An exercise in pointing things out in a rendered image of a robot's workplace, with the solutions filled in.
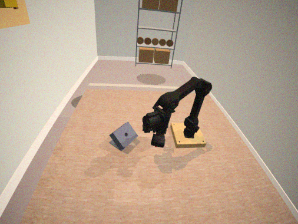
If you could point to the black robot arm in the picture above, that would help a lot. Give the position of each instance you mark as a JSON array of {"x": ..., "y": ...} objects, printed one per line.
[{"x": 169, "y": 101}]

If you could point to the grey sloped panel with hole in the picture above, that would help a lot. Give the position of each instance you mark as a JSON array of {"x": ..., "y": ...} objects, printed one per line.
[{"x": 123, "y": 136}]

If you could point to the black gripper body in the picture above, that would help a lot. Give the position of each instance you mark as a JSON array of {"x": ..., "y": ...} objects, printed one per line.
[{"x": 159, "y": 140}]

